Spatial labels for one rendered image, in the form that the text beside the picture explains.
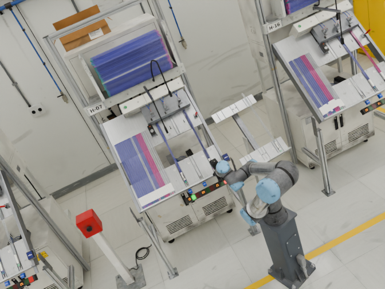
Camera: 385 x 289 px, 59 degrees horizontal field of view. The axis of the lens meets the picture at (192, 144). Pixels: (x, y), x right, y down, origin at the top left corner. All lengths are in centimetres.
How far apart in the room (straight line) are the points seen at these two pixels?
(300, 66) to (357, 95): 46
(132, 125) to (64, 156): 192
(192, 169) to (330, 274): 116
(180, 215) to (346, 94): 161
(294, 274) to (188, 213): 97
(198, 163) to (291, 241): 79
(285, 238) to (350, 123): 143
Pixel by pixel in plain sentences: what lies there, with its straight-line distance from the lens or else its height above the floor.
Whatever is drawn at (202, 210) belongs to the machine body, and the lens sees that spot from 295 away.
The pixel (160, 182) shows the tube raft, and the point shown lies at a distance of 239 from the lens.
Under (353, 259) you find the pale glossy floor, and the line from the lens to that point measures 266.
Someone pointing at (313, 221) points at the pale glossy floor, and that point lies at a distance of 289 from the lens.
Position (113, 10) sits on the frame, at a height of 188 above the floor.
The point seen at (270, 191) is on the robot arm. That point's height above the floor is 108.
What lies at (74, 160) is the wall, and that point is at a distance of 436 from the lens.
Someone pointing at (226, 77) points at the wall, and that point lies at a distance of 435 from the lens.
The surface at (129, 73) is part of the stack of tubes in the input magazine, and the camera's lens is 244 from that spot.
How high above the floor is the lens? 216
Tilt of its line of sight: 31 degrees down
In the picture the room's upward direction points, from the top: 23 degrees counter-clockwise
